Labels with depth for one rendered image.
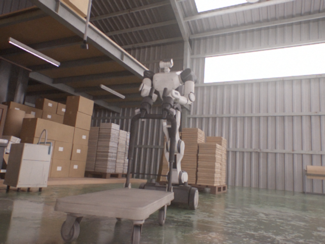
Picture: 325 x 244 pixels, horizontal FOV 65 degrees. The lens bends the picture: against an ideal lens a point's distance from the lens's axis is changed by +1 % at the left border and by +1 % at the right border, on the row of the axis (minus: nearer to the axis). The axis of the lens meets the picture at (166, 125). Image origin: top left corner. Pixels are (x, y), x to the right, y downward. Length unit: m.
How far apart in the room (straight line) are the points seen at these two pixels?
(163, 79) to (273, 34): 8.05
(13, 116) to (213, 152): 3.74
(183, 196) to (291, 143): 6.83
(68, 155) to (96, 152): 0.83
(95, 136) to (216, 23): 6.27
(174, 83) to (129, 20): 8.73
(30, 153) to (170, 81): 1.80
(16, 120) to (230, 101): 6.73
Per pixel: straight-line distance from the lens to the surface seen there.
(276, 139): 9.01
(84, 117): 5.80
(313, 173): 8.14
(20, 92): 7.61
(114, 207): 1.09
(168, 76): 2.43
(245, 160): 9.03
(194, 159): 4.79
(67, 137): 5.47
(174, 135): 1.87
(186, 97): 2.23
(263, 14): 9.99
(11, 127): 5.53
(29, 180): 3.30
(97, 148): 6.07
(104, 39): 5.56
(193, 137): 4.84
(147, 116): 1.94
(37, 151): 3.30
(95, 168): 6.05
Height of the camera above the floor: 0.35
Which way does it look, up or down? 10 degrees up
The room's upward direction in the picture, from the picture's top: 4 degrees clockwise
